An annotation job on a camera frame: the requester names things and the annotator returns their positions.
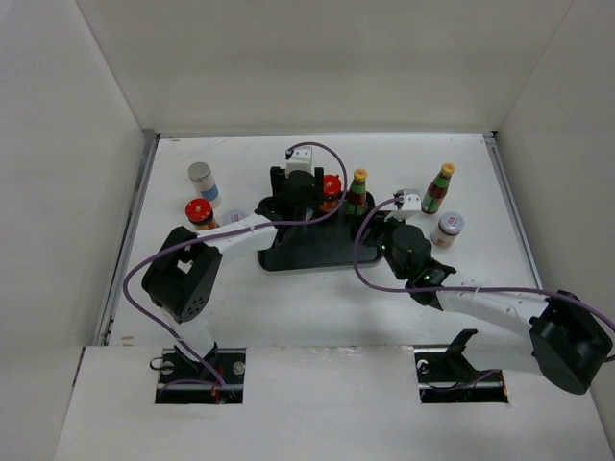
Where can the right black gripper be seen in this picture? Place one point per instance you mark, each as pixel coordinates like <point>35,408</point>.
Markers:
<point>391,222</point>

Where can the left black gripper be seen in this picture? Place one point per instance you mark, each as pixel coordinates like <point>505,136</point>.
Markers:
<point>316,197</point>

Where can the red lid sauce jar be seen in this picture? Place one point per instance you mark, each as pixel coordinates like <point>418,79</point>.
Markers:
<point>199,213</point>
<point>332,191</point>

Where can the white lid small jar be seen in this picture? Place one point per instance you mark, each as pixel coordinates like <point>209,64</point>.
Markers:
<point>233,216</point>

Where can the green sauce bottle yellow cap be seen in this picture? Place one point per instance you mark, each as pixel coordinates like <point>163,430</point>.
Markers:
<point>356,197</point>

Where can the spice jar blue label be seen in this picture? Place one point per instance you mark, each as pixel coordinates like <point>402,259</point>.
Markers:
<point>204,183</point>

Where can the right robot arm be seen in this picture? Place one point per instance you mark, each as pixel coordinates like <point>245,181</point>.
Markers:
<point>566,336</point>

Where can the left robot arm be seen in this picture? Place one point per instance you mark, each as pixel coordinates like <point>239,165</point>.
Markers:
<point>181,280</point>

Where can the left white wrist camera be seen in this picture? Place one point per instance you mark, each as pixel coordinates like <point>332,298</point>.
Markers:
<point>298,159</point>

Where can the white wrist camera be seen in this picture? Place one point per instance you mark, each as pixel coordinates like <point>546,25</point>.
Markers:
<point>298,159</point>
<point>408,202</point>

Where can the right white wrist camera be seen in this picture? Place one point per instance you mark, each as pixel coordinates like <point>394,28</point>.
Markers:
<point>408,202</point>

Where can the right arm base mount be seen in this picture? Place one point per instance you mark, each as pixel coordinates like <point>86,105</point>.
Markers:
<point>445,376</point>

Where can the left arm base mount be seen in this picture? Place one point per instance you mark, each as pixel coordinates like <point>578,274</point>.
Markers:
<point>183,381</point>

